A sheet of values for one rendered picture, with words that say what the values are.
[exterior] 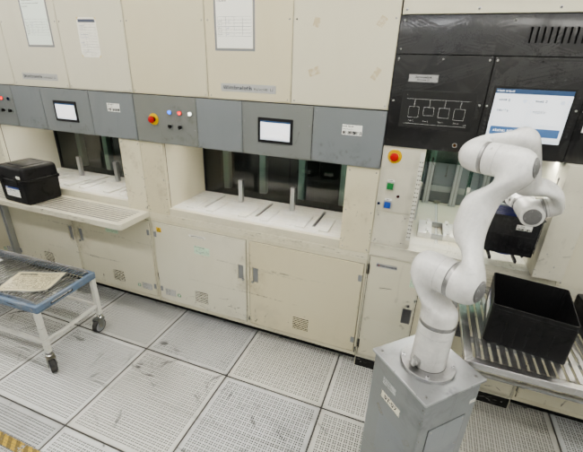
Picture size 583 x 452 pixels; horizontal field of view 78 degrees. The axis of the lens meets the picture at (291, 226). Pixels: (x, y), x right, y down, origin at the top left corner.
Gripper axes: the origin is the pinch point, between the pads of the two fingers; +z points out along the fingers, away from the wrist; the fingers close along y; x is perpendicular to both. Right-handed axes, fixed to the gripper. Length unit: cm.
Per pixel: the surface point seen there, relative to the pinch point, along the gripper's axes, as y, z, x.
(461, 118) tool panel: -29.3, 1.1, 29.8
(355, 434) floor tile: -49, -46, -125
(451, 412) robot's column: -17, -76, -60
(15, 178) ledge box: -294, -27, -28
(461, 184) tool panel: -13, 91, -22
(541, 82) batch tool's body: -3.0, 1.2, 46.0
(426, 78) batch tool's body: -47, 1, 46
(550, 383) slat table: 13, -60, -49
